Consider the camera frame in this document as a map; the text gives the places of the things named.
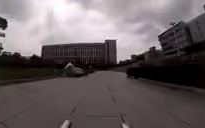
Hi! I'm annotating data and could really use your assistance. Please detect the large wide building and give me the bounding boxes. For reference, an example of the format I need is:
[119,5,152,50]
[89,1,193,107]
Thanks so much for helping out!
[40,39,118,66]

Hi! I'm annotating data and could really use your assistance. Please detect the grey paved path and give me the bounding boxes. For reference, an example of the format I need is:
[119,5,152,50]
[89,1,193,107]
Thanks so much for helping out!
[0,70,205,128]

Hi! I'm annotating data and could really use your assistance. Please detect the low building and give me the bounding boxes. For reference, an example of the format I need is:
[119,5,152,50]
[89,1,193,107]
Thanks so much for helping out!
[129,46,165,64]

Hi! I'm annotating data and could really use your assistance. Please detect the robot's own part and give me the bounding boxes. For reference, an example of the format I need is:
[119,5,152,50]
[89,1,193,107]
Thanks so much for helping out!
[59,119,72,128]
[120,115,131,128]

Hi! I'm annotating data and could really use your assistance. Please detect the dark hedge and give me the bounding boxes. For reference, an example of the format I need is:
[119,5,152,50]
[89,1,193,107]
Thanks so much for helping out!
[125,62,205,90]

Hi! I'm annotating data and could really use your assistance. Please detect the dark row of trees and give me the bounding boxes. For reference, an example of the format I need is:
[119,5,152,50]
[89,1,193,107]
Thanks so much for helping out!
[0,51,68,70]

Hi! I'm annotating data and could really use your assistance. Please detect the grass strip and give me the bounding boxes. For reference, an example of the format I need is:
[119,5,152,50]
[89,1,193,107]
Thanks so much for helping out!
[0,67,65,83]

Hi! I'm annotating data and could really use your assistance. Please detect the tall pale building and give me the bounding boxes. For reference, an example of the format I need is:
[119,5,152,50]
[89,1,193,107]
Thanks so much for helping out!
[157,0,205,57]

